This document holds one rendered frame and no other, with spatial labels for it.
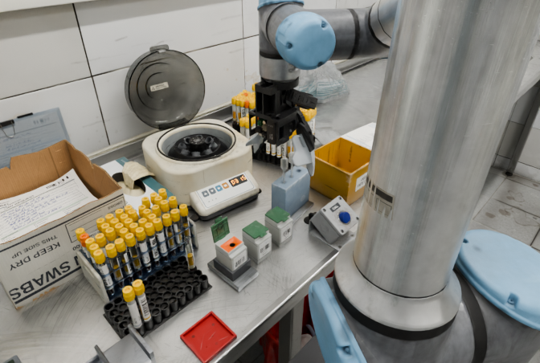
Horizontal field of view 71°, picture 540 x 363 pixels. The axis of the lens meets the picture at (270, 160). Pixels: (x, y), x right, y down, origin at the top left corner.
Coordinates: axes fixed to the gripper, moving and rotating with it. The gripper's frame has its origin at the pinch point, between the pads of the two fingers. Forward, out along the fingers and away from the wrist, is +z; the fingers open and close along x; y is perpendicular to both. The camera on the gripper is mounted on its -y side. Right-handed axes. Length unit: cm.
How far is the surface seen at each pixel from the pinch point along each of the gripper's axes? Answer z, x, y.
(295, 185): 6.1, 2.0, -1.6
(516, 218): 103, 49, -166
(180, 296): 13.3, -0.5, 30.9
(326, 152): 7.8, -1.2, -20.9
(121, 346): 11.1, 1.0, 43.5
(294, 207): 12.4, 2.0, -1.7
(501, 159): 96, 29, -219
